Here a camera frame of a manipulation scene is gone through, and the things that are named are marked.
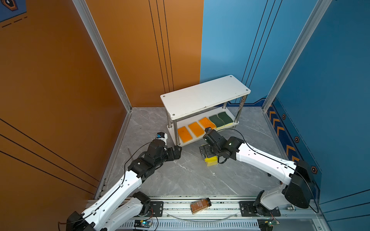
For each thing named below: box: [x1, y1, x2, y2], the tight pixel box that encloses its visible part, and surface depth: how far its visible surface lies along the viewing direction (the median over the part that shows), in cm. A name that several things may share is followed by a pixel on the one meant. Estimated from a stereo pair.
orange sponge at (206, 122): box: [198, 116, 217, 130], surface depth 103 cm
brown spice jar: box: [189, 197, 212, 215], surface depth 73 cm
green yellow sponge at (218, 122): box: [209, 114, 225, 129], surface depth 104 cm
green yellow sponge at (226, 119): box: [217, 111, 234, 127], surface depth 105 cm
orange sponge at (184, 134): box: [177, 126, 193, 144], surface depth 96 cm
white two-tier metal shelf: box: [159, 75, 252, 147], surface depth 87 cm
